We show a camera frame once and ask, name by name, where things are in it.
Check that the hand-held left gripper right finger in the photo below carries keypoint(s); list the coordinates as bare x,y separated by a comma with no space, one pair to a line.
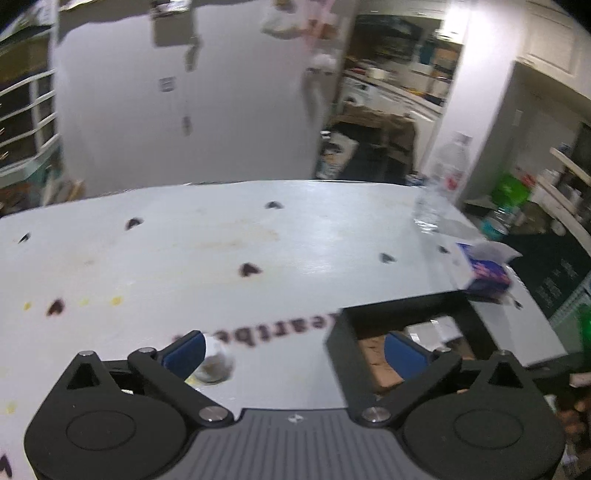
404,357

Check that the engraved wooden sign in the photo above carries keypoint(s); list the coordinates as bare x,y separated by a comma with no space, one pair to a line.
376,367

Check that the purple floral tissue pack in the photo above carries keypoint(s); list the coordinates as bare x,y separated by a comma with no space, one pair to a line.
487,270

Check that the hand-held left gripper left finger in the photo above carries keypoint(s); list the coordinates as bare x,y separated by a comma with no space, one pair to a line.
187,351

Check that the clear water bottle red label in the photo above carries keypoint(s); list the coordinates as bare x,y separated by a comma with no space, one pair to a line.
441,189

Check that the water bottle teal label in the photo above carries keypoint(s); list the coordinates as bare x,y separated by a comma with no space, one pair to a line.
497,222

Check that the black cardboard box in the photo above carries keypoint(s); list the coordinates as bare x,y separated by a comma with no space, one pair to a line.
341,350

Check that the white plug charger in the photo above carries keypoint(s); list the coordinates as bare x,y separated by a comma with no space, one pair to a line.
434,328

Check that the green plastic bag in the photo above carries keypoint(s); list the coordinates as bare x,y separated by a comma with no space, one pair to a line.
508,187

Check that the white drawer cabinet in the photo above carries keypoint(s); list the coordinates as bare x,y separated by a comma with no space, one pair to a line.
23,120

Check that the white round puck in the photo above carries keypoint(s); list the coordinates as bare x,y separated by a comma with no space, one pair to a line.
216,363

